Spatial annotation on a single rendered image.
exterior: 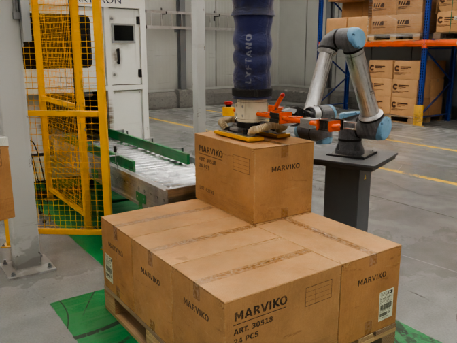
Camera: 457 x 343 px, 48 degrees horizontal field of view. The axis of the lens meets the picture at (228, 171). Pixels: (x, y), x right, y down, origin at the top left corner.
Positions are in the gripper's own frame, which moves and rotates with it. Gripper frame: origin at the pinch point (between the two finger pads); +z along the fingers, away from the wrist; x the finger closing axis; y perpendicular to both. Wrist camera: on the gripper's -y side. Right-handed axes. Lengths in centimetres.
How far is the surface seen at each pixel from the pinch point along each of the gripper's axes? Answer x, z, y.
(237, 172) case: -28.8, 21.2, 11.7
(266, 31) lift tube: 43.5, -1.5, 17.8
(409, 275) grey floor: -108, -97, -15
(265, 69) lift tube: 23.8, -1.1, 17.4
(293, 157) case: -21.1, -4.1, -3.5
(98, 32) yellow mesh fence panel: 46, 44, 138
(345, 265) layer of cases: -55, 19, -64
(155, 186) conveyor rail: -49, 36, 79
